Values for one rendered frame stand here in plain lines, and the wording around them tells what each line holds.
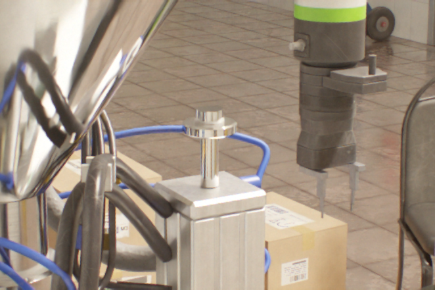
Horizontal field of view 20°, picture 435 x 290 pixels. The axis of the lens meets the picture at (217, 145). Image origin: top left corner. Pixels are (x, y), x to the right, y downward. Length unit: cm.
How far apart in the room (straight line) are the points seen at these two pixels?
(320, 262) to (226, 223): 309
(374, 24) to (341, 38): 758
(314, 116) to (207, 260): 92
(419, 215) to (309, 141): 161
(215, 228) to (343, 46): 90
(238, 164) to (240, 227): 517
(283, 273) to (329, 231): 20
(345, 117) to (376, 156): 446
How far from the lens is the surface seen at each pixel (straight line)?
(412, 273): 450
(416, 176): 330
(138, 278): 339
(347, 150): 159
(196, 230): 64
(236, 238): 65
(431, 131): 331
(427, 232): 304
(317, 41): 152
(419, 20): 917
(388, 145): 623
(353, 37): 153
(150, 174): 336
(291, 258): 365
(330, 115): 155
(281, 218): 378
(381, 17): 915
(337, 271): 378
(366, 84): 150
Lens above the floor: 160
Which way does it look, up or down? 15 degrees down
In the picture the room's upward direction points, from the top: straight up
